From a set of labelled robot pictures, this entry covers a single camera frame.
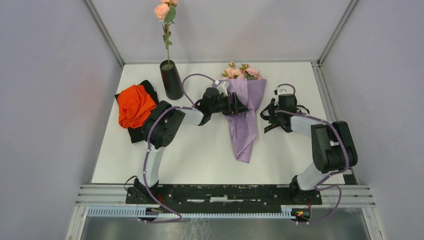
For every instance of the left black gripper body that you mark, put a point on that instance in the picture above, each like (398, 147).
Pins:
(222, 105)

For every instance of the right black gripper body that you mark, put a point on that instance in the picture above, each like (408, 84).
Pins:
(275, 117)

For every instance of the purple paper flower bouquet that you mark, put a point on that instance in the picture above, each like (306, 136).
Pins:
(249, 86)

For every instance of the black ribbon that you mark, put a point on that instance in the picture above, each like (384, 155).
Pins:
(264, 116)

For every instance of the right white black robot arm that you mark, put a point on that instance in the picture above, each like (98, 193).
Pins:
(332, 146)

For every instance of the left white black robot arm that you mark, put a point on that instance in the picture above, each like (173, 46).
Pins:
(162, 125)

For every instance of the black cylindrical vase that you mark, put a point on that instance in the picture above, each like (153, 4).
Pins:
(171, 80)

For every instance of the pink rose stem in vase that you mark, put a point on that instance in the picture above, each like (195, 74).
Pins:
(165, 12)

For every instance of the orange cloth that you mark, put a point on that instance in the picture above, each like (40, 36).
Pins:
(135, 105)

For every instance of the black cloth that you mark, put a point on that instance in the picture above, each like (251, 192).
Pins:
(136, 134)

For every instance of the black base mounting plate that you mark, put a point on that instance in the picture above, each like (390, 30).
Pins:
(224, 199)

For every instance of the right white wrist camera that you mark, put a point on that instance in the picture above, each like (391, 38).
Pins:
(279, 91)

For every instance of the white slotted cable duct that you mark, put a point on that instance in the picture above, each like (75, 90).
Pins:
(148, 213)

